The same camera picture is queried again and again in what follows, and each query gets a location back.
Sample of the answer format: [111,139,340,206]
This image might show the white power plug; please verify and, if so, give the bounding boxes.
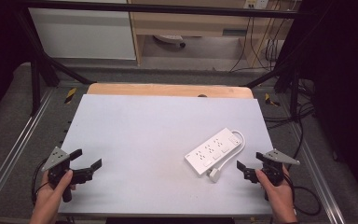
[207,168,222,184]

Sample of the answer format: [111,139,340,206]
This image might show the white table board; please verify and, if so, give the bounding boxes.
[57,93,275,217]

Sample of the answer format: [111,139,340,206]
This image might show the black curtain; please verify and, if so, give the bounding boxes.
[283,0,358,213]
[0,0,34,125]

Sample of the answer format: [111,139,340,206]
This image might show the yellow black tape strip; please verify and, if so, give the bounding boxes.
[264,92,282,107]
[63,87,78,105]

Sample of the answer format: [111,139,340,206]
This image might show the person's right hand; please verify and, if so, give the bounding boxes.
[255,167,296,217]

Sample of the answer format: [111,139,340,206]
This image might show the black floor cables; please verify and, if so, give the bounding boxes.
[263,77,316,162]

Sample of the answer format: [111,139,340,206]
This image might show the person's left hand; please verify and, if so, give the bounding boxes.
[32,169,77,214]

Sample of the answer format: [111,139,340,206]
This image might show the white power strip cable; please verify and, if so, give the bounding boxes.
[213,129,247,175]

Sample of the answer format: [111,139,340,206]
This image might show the wooden table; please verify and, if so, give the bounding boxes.
[86,82,255,100]

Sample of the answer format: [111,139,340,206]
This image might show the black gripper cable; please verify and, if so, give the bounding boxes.
[31,158,50,207]
[282,171,323,217]

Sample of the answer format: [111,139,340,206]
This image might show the hanging black cables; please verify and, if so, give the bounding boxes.
[228,14,293,74]

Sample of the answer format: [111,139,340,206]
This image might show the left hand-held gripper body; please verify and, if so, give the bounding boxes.
[41,146,82,203]

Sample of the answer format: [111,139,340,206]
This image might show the white wall socket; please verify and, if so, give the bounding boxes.
[242,0,270,10]

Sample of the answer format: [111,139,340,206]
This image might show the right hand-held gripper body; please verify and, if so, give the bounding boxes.
[259,148,301,202]

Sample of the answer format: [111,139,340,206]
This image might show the white floor power strip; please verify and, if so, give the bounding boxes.
[153,34,187,49]

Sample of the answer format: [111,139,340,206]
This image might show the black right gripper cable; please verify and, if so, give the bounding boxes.
[282,171,323,217]

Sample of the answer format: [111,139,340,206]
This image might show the white cabinet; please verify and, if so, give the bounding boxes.
[27,0,137,61]

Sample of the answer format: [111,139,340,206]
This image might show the black metal frame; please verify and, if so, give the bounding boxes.
[13,0,311,118]

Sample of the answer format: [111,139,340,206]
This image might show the aluminium floor rail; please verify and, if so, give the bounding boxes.
[287,122,347,224]
[0,89,55,214]

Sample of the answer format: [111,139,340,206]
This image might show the light wooden desk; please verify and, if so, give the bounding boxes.
[126,0,295,67]

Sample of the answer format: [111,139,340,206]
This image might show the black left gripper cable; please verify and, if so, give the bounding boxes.
[31,158,50,207]

